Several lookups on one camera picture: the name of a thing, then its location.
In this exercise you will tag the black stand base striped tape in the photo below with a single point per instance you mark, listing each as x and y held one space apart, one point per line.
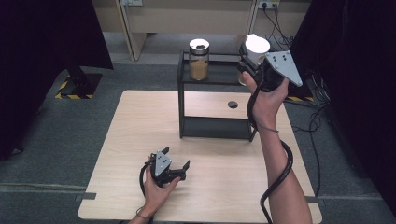
306 93
81 84

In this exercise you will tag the white wall socket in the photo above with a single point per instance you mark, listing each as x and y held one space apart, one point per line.
268 3
132 2

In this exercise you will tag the beige wooden desk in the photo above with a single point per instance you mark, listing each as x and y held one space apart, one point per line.
155 18

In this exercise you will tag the black curtain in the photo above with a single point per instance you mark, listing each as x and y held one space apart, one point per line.
358 62
40 46

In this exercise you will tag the black metal shelf rack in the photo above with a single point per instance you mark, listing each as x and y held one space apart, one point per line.
218 127

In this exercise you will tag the thin wrist band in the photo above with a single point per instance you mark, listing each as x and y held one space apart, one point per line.
268 129
141 215

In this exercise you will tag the glass jar with metal lid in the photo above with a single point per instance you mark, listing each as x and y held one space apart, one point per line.
199 62

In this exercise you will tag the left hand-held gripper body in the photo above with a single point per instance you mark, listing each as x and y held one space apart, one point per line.
162 165

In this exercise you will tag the white lidded jar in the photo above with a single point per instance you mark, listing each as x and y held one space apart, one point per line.
257 46

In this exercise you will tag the person's left hand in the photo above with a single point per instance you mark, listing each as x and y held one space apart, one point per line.
155 196

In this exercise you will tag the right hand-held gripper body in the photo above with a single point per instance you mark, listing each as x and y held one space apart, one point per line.
283 67

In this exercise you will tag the person's right hand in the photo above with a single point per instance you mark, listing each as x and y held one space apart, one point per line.
267 104

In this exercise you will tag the black round table grommet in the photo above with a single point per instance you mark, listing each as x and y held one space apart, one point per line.
232 104

